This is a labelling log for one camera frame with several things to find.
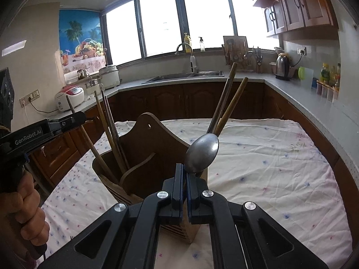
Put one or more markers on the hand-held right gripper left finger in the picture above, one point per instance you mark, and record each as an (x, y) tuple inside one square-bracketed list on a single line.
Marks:
[(181, 186)]

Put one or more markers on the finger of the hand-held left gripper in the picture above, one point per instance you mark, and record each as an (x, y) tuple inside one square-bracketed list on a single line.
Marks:
[(70, 121)]

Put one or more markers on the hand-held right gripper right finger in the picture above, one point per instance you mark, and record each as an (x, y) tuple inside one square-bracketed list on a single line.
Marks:
[(191, 196)]

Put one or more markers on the wooden chopstick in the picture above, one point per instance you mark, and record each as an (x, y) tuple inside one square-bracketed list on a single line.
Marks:
[(92, 152), (232, 72), (105, 126), (235, 98)]

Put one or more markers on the metal spoon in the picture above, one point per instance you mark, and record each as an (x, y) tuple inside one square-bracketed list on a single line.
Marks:
[(202, 151)]

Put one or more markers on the metal chopstick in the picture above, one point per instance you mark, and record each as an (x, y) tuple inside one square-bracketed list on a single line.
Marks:
[(116, 130), (221, 103), (111, 123)]

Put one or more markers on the wooden slatted utensil holder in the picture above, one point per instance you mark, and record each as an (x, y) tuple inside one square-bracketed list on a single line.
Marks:
[(151, 151)]

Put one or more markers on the person's left hand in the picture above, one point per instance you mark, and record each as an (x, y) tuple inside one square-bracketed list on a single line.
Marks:
[(28, 210)]

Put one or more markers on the white and red rice cooker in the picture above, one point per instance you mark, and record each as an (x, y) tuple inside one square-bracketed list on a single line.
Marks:
[(70, 98)]

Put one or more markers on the large white electric cooker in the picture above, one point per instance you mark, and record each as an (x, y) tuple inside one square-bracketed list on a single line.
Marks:
[(109, 75)]

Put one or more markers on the white floral tablecloth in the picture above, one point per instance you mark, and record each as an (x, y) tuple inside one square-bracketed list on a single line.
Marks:
[(266, 173)]

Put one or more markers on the brown wooden lower cabinets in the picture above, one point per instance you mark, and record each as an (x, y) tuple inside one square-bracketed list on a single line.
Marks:
[(168, 101)]

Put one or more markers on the brown wooden cabinets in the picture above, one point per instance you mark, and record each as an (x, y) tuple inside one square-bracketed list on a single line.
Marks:
[(297, 5), (168, 101)]

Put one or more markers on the steel kitchen sink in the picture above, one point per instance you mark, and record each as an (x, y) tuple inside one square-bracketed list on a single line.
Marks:
[(182, 77)]

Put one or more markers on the chrome kitchen faucet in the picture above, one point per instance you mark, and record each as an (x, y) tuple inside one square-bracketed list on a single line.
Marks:
[(193, 61)]

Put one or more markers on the kitchen window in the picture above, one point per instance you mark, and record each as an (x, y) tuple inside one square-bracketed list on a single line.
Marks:
[(162, 19)]

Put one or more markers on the yellow dish soap bottle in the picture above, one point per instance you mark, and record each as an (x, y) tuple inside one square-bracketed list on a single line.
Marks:
[(187, 44)]

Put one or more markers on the clear pump bottle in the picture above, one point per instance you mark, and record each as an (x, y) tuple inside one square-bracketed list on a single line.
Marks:
[(202, 44)]

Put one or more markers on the knife and scissors holder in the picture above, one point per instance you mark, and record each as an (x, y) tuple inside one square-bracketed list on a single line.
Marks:
[(258, 61)]

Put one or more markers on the knife and utensil rack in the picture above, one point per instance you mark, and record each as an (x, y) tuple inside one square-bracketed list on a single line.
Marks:
[(235, 47)]

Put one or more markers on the grey kitchen countertop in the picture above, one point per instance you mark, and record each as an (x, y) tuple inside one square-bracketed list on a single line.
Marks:
[(308, 103)]

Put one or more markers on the steel electric kettle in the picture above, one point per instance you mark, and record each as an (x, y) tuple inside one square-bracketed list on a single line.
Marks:
[(282, 67)]

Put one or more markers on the green round plastic lid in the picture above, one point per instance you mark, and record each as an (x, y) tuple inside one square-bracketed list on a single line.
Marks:
[(301, 73)]

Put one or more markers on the white plastic cutting board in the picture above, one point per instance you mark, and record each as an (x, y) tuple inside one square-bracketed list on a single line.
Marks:
[(309, 78)]

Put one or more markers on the row of spice jars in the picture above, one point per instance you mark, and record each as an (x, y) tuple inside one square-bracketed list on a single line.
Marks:
[(326, 92)]

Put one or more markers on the brown wooden upper cabinets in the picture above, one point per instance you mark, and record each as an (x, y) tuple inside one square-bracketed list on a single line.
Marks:
[(297, 5)]

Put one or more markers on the wall power outlet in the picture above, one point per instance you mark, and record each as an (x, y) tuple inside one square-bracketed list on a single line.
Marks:
[(29, 98), (301, 51)]

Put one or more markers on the tropical fruit wall poster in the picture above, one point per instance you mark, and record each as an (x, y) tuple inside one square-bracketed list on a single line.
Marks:
[(81, 33)]

